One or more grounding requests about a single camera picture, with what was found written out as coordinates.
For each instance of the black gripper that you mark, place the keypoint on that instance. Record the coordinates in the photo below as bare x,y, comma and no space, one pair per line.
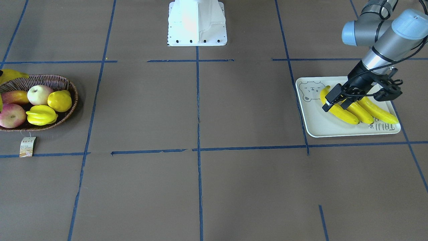
358,75

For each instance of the curved yellow banana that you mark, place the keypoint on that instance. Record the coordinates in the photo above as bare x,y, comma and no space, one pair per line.
337,110

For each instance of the large yellow banana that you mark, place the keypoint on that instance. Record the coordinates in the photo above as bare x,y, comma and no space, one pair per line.
363,115

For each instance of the greenish yellow banana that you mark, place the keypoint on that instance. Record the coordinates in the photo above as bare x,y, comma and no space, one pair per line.
377,112

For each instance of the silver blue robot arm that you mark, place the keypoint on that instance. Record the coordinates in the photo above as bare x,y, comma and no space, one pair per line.
390,42

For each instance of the brown wicker basket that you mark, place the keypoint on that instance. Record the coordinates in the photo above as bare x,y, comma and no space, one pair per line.
55,82

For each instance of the paper basket tag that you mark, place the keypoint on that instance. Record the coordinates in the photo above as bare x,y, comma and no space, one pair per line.
27,146

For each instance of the cream bear tray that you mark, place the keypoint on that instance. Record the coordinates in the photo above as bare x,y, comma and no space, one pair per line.
322,124

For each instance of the yellow lemon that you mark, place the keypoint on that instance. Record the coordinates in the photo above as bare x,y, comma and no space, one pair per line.
60,101

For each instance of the small yellow banana underneath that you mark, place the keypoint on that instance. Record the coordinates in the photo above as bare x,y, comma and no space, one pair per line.
41,115

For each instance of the pale green red apple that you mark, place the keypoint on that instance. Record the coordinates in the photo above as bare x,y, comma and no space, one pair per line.
38,95

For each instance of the orange red mango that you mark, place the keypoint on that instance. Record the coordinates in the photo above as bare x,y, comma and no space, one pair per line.
18,97

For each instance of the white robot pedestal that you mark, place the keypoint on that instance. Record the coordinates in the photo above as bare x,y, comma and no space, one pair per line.
197,23

